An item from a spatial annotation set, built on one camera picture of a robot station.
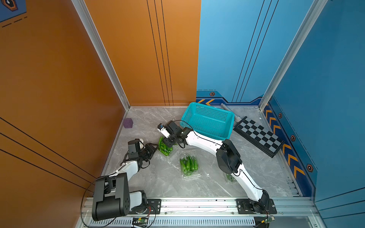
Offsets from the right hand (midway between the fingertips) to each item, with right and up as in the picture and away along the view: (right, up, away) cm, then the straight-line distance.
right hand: (166, 138), depth 94 cm
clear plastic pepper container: (-1, -6, -2) cm, 7 cm away
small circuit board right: (+53, -37, -25) cm, 69 cm away
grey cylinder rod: (+52, +13, +14) cm, 55 cm away
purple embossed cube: (-31, +10, +11) cm, 34 cm away
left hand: (-5, -4, -3) cm, 7 cm away
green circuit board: (-10, -40, -22) cm, 46 cm away
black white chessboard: (+64, +1, +3) cm, 64 cm away
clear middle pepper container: (+15, -15, -9) cm, 24 cm away
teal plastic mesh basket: (+32, +11, +18) cm, 38 cm away
